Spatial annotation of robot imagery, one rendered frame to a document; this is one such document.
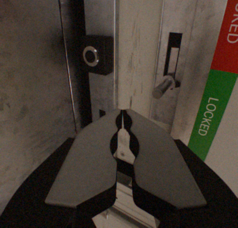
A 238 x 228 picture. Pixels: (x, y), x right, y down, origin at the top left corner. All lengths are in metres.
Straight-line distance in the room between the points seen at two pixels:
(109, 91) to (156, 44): 0.12
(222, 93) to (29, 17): 0.28
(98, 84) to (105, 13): 0.12
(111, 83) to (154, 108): 0.09
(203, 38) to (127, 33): 0.12
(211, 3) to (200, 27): 0.02
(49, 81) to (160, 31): 0.19
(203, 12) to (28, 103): 0.25
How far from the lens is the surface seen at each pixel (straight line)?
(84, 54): 0.28
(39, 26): 0.27
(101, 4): 0.29
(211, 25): 0.21
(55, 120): 0.32
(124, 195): 0.43
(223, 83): 0.26
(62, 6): 0.30
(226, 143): 0.30
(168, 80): 0.25
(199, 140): 0.30
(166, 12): 0.25
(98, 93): 0.33
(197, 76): 0.21
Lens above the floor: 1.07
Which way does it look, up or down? 26 degrees down
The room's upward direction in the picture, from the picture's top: 107 degrees clockwise
